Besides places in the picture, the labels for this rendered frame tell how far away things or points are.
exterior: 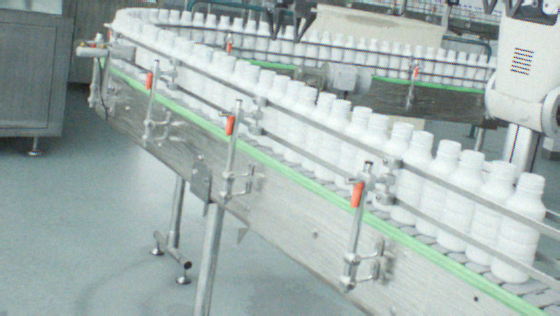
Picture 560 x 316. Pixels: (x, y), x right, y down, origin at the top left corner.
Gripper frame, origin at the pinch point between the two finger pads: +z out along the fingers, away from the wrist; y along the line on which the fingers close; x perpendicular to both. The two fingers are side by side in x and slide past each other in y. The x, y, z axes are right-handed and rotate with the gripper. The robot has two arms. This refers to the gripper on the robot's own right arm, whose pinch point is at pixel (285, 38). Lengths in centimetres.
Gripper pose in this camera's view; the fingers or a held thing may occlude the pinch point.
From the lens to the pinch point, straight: 158.4
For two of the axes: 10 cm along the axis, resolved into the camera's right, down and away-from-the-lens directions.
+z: -1.9, 9.7, 1.8
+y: -7.8, -0.4, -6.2
